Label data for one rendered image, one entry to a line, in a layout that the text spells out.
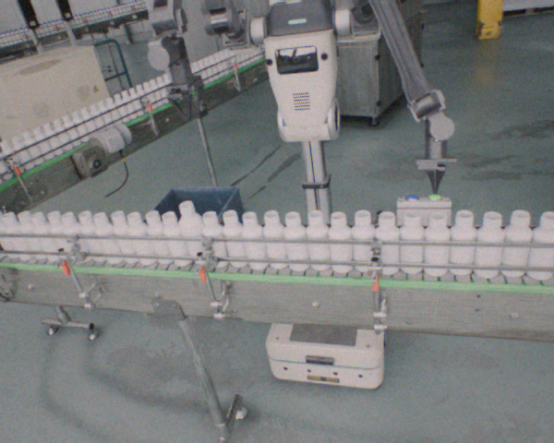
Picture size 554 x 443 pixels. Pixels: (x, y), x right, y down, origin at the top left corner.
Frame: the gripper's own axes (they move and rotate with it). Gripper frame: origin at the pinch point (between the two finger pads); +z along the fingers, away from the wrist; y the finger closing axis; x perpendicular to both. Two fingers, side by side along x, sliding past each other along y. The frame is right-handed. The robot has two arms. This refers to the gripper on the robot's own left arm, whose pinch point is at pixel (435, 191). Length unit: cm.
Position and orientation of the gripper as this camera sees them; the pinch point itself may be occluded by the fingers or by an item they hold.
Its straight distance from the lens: 128.0
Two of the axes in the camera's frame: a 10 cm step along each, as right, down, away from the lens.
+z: 0.6, 9.7, 2.2
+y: 9.6, 0.1, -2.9
